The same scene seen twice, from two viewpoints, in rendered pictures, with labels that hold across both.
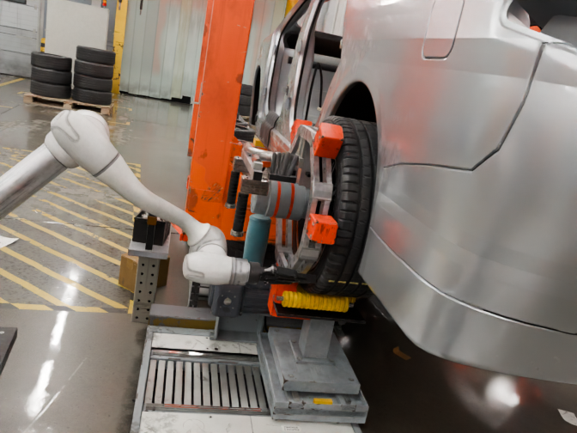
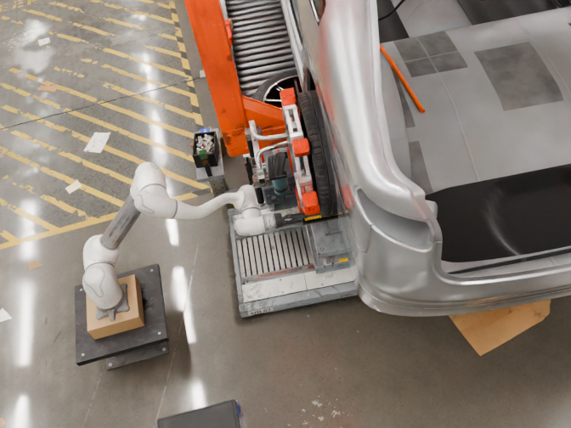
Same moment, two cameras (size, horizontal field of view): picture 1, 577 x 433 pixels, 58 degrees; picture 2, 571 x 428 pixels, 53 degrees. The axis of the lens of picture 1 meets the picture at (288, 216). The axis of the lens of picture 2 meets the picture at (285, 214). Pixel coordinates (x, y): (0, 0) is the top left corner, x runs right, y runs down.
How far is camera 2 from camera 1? 1.80 m
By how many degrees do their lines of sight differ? 38
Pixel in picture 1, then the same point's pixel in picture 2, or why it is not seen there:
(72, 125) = (147, 207)
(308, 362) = (333, 233)
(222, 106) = (224, 79)
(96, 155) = (166, 214)
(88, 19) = not seen: outside the picture
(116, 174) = (180, 216)
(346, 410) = not seen: hidden behind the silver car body
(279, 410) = (319, 269)
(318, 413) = (343, 265)
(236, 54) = (220, 43)
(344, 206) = (320, 190)
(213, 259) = (251, 224)
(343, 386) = not seen: hidden behind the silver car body
